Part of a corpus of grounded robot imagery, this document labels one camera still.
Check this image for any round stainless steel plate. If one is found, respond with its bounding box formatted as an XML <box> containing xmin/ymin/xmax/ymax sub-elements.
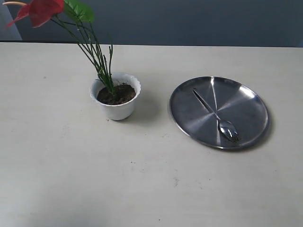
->
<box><xmin>169</xmin><ymin>76</ymin><xmax>270</xmax><ymax>150</ymax></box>

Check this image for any metal spork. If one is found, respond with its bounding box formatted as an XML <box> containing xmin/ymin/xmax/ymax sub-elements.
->
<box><xmin>193</xmin><ymin>88</ymin><xmax>240</xmax><ymax>142</ymax></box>

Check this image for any white flower pot with soil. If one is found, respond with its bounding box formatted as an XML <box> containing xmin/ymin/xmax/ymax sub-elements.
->
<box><xmin>90</xmin><ymin>72</ymin><xmax>141</xmax><ymax>121</ymax></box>

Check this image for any artificial red anthurium flower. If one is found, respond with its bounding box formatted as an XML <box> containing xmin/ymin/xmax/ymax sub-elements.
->
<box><xmin>2</xmin><ymin>0</ymin><xmax>117</xmax><ymax>99</ymax></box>

